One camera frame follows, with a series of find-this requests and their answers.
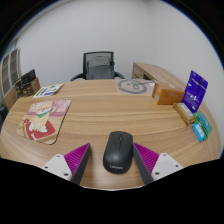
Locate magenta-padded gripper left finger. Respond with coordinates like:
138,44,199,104
40,143,92,185

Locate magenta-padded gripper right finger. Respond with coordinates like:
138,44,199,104
132,143,184,185

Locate black computer mouse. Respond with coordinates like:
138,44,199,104
102,130,135,175

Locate cartoon dog print mouse pad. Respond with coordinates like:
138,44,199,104
16,99,72,146

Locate blue packet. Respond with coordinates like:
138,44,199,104
192,122,207,143

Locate small tan box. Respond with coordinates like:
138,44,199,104
172,101,196,126

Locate orange-brown cardboard box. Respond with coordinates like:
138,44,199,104
151,81,186,106

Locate green packet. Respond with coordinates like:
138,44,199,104
193,110,214,139

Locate sheet with grey round print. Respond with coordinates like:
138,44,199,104
115,78,156,95

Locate white sheet with green prints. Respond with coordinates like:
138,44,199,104
32,83,65,99

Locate purple retail package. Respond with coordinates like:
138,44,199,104
181,69,209,114

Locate dark brown printed box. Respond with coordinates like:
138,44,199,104
21,77,42,98

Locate wooden side desk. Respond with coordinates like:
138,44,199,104
131,61,188,91

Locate grey backpack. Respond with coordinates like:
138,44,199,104
85,55,114,80

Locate black printed box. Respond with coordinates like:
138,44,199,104
19,68,37,86

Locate black mesh office chair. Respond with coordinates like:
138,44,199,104
69,50,125,82

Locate wooden shelf unit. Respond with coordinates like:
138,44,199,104
0,48,23,111

